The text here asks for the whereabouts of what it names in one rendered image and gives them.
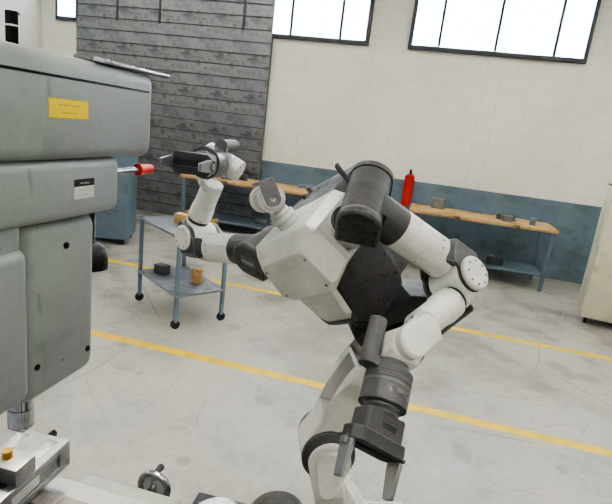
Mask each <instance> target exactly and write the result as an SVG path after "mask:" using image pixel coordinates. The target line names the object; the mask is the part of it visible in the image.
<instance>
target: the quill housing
mask: <svg viewBox="0 0 612 504"><path fill-rule="evenodd" d="M92 233H93V225H92V220H91V218H90V216H89V215H88V214H85V215H80V216H75V217H70V218H65V219H60V220H55V221H50V222H46V223H41V224H36V225H31V226H26V227H21V228H19V250H20V251H21V252H22V253H23V255H24V257H25V275H26V329H27V384H28V391H27V395H26V397H25V399H23V400H22V401H21V402H20V403H25V402H28V401H30V400H32V399H34V398H35V397H37V396H38V395H40V394H41V393H43V392H45V391H46V390H48V389H49V388H51V387H52V386H54V385H56V384H57V383H59V382H60V381H62V380H63V379H65V378H67V377H68V376H70V375H71V374H73V373H74V372H76V371H78V370H79V369H81V368H82V367H84V366H85V365H86V364H87V363H88V361H89V359H90V355H91V300H92Z"/></svg>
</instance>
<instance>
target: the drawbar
mask: <svg viewBox="0 0 612 504"><path fill-rule="evenodd" d="M18 15H19V16H20V13H19V12H17V11H13V10H5V23H11V24H16V25H18ZM5 41H7V42H11V43H15V44H19V27H16V26H10V25H5Z"/></svg>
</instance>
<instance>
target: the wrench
mask: <svg viewBox="0 0 612 504"><path fill-rule="evenodd" d="M73 57H74V58H79V59H83V60H87V61H91V62H96V63H100V64H104V65H108V66H112V67H117V68H121V69H126V70H130V71H134V72H139V73H143V74H147V75H152V76H156V77H161V78H168V79H169V78H170V75H167V74H163V73H159V72H155V71H150V70H146V69H142V68H138V67H134V66H130V65H126V64H123V63H119V62H114V61H110V60H108V59H105V58H101V57H97V56H91V55H89V57H88V56H83V55H79V54H73Z"/></svg>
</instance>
